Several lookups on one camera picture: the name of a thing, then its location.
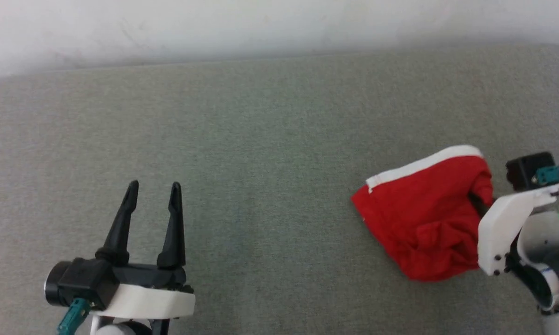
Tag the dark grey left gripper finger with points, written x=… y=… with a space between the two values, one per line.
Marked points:
x=120 y=232
x=174 y=237

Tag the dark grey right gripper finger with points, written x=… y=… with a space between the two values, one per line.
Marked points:
x=482 y=204

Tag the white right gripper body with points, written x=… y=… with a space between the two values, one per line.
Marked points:
x=498 y=232

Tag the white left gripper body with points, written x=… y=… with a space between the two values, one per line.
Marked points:
x=149 y=298

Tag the red garment with white stripes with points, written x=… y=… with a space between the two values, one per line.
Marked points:
x=414 y=218

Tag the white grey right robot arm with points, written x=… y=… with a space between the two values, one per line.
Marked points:
x=540 y=237

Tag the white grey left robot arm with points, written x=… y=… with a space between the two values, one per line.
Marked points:
x=121 y=329

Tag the grey fabric sofa cushion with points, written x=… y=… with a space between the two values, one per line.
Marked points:
x=261 y=163

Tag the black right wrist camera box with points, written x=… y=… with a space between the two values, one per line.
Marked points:
x=523 y=172

